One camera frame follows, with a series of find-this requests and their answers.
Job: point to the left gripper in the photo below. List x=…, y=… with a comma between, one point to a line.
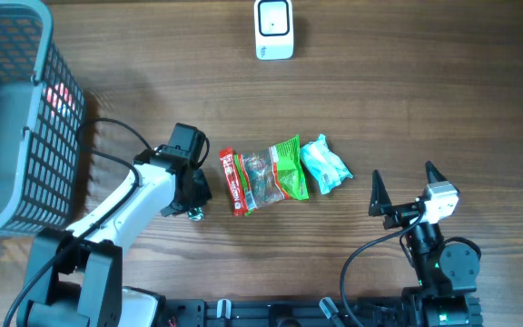
x=203, y=196

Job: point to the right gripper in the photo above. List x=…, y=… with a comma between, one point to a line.
x=381, y=205

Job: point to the green gum pack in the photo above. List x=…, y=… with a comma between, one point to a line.
x=196, y=214

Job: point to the red coffee stick sachet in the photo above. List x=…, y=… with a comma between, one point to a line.
x=233, y=181

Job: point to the green snack bag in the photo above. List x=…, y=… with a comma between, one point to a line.
x=272, y=175

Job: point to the teal tissue pack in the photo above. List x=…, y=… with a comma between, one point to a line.
x=324, y=165

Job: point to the red tissue pack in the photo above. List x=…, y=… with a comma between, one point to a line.
x=60, y=99

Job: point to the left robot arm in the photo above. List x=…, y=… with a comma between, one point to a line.
x=74, y=276

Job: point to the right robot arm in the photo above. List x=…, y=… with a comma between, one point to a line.
x=446, y=268

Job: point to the white barcode scanner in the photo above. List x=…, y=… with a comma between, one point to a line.
x=274, y=29

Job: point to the grey black mesh basket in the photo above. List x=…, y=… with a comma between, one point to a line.
x=39, y=153

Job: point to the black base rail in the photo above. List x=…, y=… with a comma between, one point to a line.
x=377, y=311

